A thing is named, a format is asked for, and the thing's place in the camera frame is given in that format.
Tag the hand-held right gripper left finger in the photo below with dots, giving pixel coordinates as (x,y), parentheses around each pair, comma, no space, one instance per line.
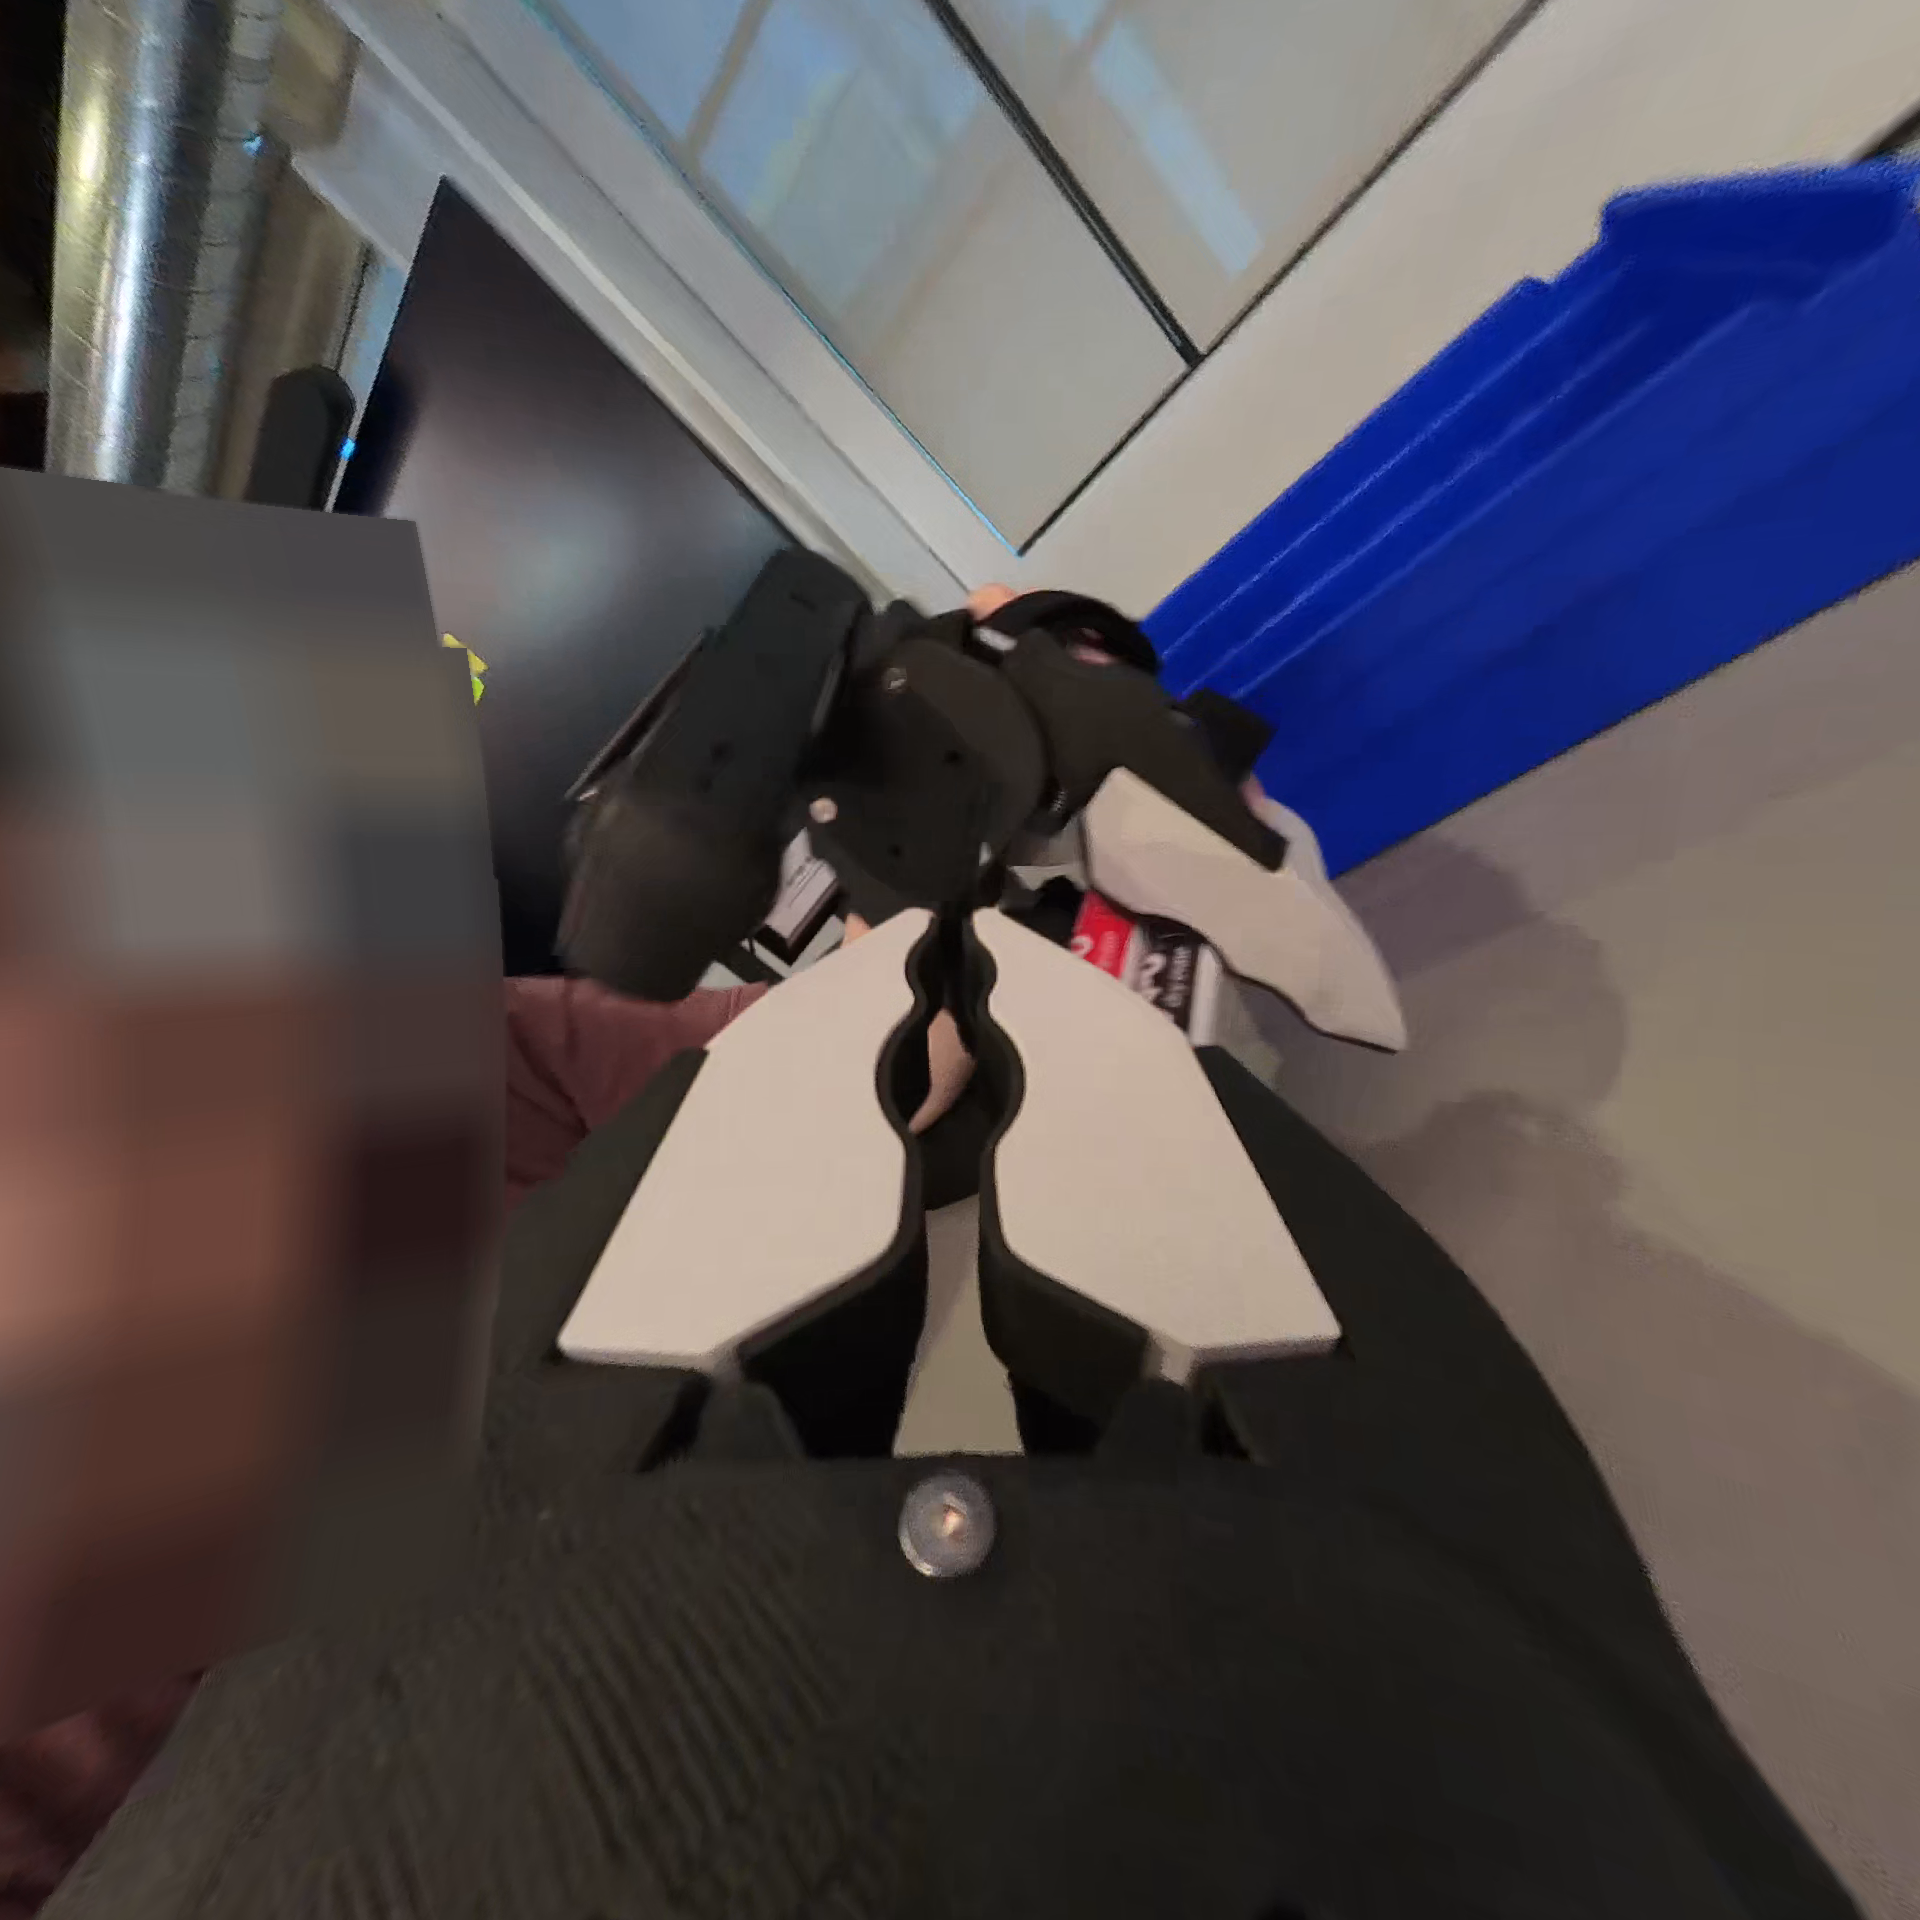
(750,1184)

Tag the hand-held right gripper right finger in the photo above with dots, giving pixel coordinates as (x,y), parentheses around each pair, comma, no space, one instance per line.
(1141,1184)

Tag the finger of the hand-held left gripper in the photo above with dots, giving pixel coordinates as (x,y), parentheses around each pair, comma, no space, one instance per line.
(1290,837)
(1244,915)

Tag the black dry erase marker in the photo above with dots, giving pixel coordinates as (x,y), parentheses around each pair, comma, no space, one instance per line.
(1178,982)

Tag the red dry erase marker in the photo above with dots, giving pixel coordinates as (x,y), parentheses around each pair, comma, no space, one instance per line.
(1103,938)

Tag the person's left forearm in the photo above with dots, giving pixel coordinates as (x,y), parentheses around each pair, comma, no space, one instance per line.
(601,1051)

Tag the person's left hand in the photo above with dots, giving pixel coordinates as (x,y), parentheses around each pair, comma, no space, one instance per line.
(943,1072)

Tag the black monitor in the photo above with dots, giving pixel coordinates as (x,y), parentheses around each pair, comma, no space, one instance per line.
(571,525)

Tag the yellow-green item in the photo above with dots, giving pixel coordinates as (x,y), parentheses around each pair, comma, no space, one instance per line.
(469,672)

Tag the blue plastic bin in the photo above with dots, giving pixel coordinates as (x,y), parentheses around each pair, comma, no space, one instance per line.
(1575,450)

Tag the glass window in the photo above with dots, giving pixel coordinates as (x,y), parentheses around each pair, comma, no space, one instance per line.
(900,224)

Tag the silver metal duct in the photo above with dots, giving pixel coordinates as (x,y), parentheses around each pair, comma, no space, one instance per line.
(150,224)

